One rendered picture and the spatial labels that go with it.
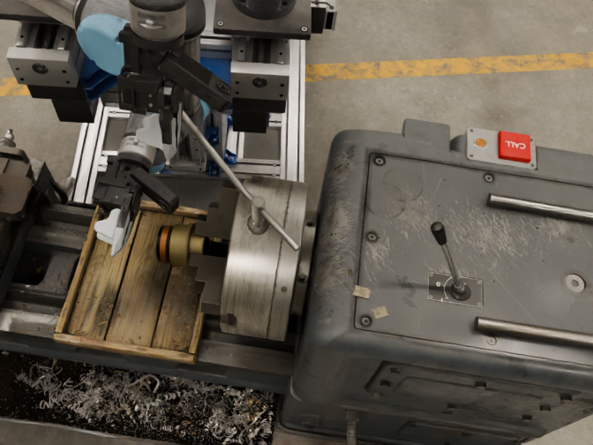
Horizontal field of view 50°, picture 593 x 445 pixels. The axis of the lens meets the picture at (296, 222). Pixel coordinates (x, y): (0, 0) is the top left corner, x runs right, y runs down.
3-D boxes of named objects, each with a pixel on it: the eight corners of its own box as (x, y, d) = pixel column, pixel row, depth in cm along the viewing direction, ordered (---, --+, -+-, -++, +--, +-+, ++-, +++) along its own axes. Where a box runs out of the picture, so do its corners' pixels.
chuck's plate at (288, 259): (302, 222, 146) (314, 154, 118) (281, 357, 133) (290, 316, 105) (287, 221, 146) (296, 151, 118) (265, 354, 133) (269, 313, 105)
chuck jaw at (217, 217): (253, 235, 127) (260, 178, 123) (251, 245, 122) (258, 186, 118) (198, 226, 127) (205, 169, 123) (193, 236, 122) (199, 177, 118)
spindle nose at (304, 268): (313, 237, 139) (324, 193, 120) (301, 328, 131) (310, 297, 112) (300, 234, 139) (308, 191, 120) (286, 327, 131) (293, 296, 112)
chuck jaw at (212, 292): (248, 260, 122) (236, 313, 114) (246, 275, 125) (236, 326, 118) (191, 251, 122) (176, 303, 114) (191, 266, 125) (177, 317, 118)
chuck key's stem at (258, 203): (266, 230, 114) (267, 201, 104) (257, 237, 113) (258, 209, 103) (258, 222, 115) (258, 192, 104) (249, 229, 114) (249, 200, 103)
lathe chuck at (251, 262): (287, 220, 146) (296, 150, 118) (265, 354, 133) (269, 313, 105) (248, 214, 146) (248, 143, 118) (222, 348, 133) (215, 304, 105)
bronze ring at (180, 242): (206, 215, 123) (161, 212, 124) (198, 259, 119) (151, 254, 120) (213, 237, 132) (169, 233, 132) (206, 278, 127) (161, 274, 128)
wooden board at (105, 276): (226, 221, 153) (226, 213, 149) (194, 365, 136) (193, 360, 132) (103, 201, 153) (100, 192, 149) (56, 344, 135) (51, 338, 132)
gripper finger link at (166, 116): (165, 131, 99) (165, 81, 93) (176, 133, 99) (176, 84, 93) (157, 148, 95) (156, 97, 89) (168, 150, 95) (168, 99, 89)
